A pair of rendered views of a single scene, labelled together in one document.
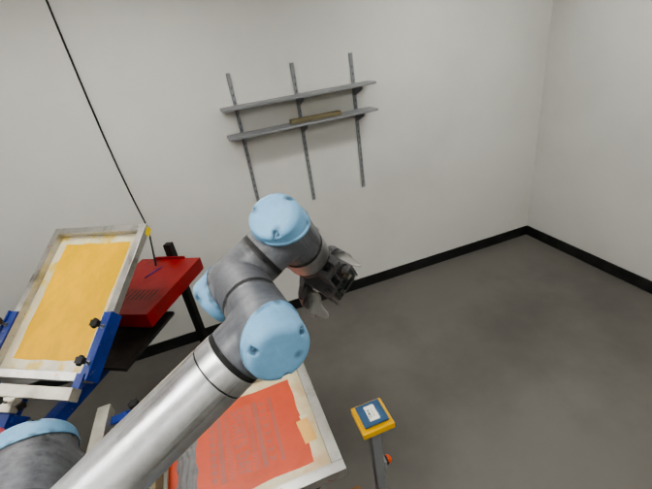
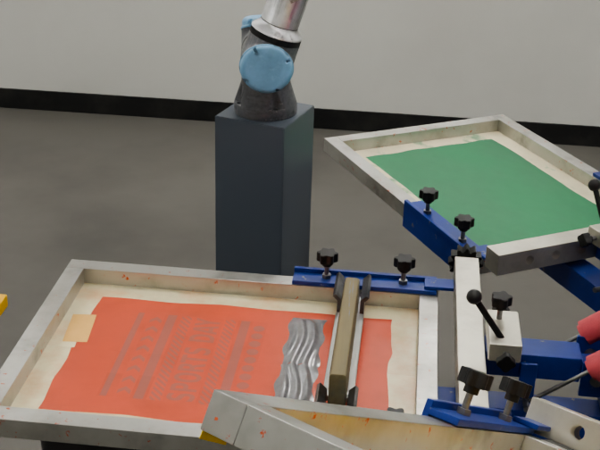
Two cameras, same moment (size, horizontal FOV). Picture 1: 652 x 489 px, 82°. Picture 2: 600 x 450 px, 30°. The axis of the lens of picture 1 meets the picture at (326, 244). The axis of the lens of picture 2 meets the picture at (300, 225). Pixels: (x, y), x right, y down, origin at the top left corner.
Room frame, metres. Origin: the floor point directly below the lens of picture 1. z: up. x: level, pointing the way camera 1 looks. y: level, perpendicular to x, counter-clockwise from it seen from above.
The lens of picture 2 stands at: (2.60, 1.26, 2.11)
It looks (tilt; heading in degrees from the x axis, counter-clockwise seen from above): 26 degrees down; 201
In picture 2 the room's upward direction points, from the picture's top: 2 degrees clockwise
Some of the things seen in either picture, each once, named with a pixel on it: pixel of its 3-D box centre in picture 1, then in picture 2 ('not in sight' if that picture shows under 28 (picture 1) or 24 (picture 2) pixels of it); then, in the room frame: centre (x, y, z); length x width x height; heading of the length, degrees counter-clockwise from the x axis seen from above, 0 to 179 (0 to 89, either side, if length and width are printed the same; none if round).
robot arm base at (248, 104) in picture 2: not in sight; (265, 90); (0.26, 0.29, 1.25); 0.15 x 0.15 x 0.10
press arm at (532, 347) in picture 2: not in sight; (531, 358); (0.80, 1.05, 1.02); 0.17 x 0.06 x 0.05; 105
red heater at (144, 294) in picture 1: (146, 288); not in sight; (2.05, 1.16, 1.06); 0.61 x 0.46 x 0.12; 165
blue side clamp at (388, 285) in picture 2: not in sight; (363, 291); (0.62, 0.67, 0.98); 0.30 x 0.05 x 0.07; 105
